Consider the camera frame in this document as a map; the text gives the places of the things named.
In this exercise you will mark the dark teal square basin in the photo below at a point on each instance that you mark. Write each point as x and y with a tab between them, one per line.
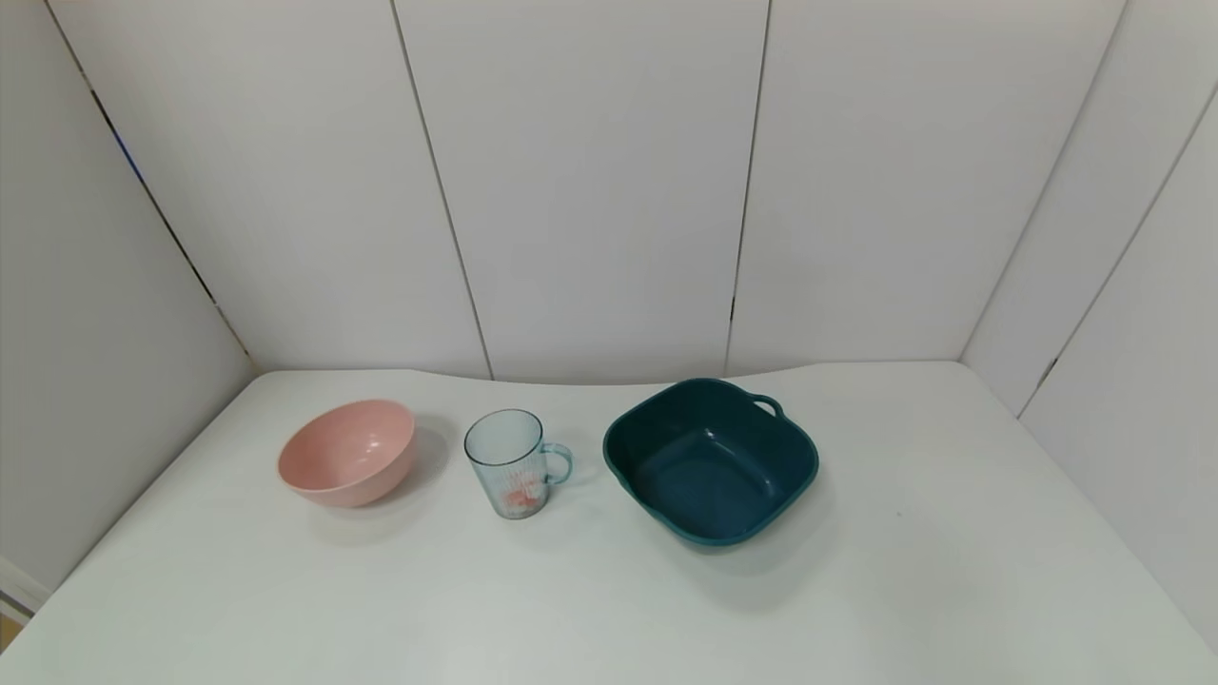
709	466

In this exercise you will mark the clear blue ribbed cup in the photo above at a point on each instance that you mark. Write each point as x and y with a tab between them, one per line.
509	457

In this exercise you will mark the red and white candy pile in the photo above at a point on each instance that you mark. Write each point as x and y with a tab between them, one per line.
521	499

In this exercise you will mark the pink plastic bowl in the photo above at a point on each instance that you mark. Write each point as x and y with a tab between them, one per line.
347	457

